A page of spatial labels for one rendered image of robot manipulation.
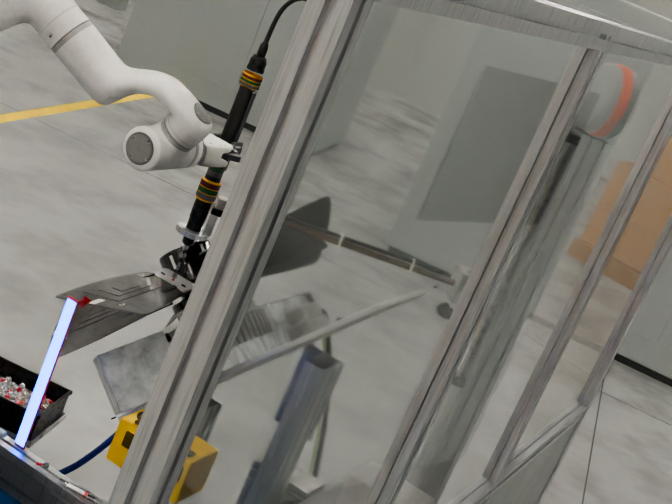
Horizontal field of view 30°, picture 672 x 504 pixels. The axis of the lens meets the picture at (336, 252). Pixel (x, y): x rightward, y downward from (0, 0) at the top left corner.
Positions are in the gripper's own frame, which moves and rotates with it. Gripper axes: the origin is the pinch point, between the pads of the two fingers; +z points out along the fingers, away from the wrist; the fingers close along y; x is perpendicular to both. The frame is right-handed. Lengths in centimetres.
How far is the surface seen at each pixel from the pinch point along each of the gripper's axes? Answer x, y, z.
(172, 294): -31.9, 4.5, -6.9
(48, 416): -65, -6, -18
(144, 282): -32.1, -1.6, -8.8
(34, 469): -65, 7, -38
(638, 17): 46, -53, 544
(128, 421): -43, 23, -41
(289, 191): 33, 74, -128
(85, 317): -51, -18, 1
